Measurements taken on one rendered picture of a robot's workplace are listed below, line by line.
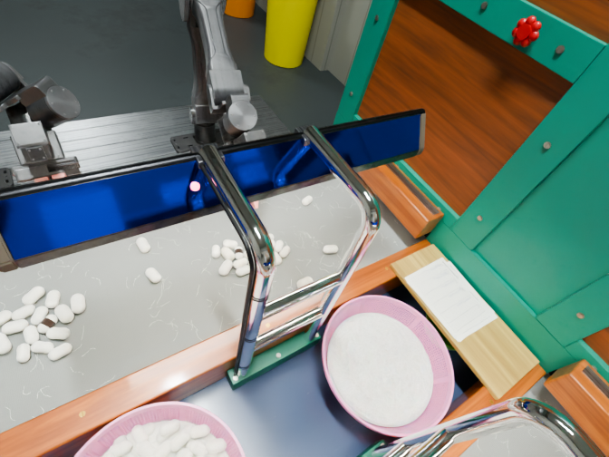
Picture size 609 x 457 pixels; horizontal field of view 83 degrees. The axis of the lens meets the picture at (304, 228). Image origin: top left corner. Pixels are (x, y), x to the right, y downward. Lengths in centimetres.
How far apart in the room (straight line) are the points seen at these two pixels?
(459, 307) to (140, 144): 97
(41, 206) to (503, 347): 83
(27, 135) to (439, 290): 83
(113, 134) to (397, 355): 99
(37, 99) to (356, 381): 76
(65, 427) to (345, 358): 47
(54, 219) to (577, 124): 74
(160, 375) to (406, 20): 87
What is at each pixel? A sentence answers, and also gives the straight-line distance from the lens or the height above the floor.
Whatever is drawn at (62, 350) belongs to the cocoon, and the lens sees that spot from 72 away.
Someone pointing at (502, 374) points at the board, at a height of 78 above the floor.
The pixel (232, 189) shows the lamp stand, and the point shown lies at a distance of 38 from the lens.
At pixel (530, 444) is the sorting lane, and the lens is 87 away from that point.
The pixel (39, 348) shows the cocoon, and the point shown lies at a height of 76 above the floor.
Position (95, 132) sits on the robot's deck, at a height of 67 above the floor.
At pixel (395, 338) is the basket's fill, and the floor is 73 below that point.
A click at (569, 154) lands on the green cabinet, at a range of 74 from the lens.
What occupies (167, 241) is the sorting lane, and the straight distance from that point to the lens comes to 82.
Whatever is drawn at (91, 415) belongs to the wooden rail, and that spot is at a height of 76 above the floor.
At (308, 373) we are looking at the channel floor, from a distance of 77.
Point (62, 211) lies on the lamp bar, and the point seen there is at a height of 109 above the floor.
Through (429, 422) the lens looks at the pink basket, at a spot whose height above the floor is 76.
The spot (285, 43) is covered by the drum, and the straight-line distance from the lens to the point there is 309.
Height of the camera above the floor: 140
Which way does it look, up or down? 50 degrees down
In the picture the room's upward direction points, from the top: 18 degrees clockwise
